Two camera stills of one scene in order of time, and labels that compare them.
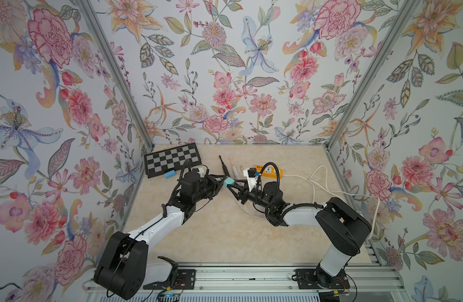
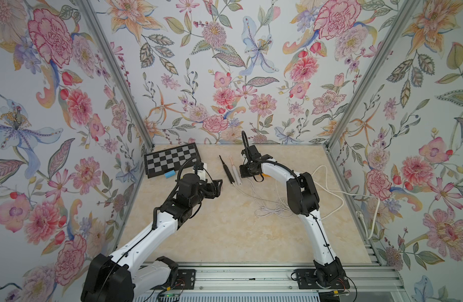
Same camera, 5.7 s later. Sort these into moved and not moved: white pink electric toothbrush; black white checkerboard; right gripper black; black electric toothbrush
Moved: right gripper black
Not moved: white pink electric toothbrush; black white checkerboard; black electric toothbrush
